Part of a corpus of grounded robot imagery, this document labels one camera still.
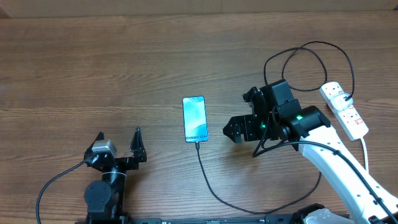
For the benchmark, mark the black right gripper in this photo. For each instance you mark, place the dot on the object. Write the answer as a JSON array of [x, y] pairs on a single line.
[[238, 125]]

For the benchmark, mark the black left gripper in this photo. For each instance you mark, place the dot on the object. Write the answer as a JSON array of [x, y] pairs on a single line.
[[138, 155]]

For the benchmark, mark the Samsung Galaxy smartphone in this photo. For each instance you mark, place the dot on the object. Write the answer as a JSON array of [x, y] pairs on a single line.
[[194, 117]]

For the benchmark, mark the white power extension strip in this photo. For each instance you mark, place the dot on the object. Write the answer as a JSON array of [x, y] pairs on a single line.
[[349, 119]]

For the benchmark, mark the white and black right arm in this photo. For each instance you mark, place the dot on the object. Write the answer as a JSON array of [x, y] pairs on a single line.
[[277, 115]]

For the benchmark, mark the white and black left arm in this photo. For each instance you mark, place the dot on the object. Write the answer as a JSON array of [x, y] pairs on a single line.
[[105, 198]]

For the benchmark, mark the white USB charger adapter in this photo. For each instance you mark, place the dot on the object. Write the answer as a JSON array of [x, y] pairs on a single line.
[[340, 102]]

